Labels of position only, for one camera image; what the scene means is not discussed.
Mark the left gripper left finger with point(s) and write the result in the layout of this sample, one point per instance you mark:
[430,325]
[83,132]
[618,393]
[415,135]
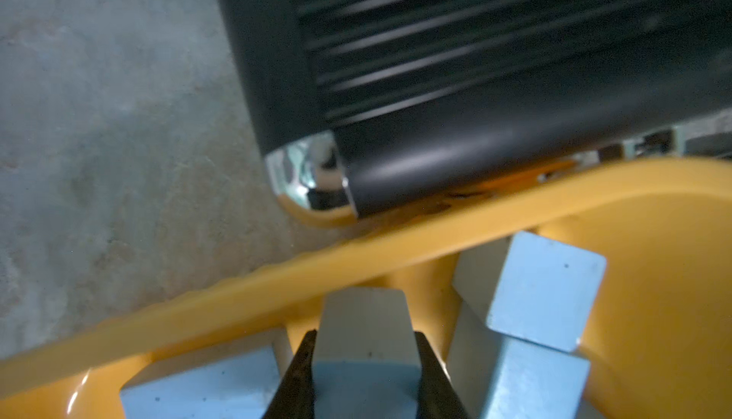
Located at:
[295,397]

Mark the yellow plastic bin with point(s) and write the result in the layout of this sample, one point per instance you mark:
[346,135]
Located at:
[659,336]

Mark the black ribbed case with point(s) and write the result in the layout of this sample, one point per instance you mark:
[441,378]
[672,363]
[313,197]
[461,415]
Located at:
[362,106]

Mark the light blue cube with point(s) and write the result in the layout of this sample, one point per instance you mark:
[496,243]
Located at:
[531,287]
[366,363]

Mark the light blue block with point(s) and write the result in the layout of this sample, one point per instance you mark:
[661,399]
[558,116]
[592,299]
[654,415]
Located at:
[498,376]
[236,379]

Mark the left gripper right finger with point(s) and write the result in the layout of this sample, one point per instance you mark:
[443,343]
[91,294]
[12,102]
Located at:
[437,398]

